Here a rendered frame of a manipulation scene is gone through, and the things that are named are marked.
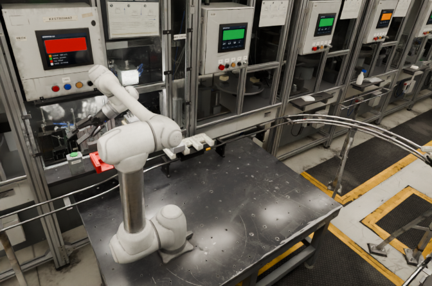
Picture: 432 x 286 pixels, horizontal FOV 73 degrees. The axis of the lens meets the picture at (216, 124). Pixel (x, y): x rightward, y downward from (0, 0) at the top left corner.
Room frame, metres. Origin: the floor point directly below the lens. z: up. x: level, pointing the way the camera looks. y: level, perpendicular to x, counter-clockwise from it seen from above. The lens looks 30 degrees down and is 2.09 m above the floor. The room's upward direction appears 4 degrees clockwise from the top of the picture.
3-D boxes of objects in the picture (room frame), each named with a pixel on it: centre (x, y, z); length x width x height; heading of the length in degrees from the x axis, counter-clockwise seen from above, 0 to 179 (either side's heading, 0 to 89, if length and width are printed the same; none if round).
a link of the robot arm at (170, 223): (1.08, 0.20, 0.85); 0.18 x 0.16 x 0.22; 127
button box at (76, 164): (1.38, 0.83, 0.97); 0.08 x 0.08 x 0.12; 37
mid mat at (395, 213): (2.10, -2.00, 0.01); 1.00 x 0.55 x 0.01; 127
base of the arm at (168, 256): (1.09, 0.18, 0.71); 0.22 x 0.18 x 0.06; 127
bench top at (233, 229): (1.46, 0.01, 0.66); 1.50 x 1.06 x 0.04; 127
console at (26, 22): (1.58, 0.91, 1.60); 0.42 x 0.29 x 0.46; 127
